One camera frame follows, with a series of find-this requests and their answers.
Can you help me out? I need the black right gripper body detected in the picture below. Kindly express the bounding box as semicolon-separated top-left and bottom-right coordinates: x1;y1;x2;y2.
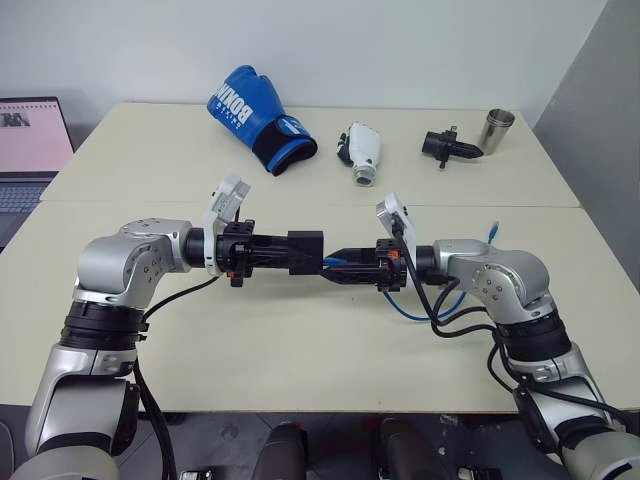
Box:
373;238;408;294

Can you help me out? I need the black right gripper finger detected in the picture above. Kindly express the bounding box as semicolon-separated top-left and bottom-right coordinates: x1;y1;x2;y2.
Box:
319;265;378;288
335;246;378;267

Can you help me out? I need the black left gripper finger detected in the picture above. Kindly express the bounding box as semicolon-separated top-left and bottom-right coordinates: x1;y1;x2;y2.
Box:
254;249;292;270
254;232;292;252

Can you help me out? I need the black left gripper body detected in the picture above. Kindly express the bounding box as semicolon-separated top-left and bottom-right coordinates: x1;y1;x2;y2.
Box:
217;218;258;290

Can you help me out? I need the small black box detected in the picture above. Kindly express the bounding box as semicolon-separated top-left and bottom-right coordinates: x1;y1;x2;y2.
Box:
288;230;326;277

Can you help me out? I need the blue Ethernet cable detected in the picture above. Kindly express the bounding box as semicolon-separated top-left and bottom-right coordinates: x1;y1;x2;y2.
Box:
322;218;502;323

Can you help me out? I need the blue boxing glove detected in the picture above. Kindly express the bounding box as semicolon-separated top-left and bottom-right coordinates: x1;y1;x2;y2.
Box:
206;64;320;177

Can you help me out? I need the steel cup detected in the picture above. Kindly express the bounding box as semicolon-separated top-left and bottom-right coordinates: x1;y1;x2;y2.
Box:
479;108;518;152

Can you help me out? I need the dark rounded shape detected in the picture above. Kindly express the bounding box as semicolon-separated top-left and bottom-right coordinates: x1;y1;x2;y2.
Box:
247;421;312;480

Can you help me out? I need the grey laptop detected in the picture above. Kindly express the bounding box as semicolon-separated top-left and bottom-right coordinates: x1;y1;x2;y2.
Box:
0;96;77;254

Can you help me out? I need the grey partition panel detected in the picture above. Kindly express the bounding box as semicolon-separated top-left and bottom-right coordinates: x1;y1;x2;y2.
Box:
531;0;640;212

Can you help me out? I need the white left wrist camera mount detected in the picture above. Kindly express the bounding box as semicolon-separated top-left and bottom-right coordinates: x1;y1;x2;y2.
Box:
202;172;252;277

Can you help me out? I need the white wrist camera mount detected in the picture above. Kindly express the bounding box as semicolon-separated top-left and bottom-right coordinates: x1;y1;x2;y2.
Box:
202;172;252;277
375;192;418;257

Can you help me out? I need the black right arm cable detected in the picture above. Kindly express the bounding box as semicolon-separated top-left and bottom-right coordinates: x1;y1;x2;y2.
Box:
392;224;627;432

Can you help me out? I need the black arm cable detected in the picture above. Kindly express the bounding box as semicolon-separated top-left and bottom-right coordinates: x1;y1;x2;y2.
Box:
392;224;627;432
132;277;224;480

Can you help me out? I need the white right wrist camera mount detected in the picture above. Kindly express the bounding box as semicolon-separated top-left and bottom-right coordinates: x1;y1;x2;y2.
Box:
375;192;418;257

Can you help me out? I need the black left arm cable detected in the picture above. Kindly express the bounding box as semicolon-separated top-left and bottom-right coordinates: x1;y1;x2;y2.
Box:
132;277;224;480

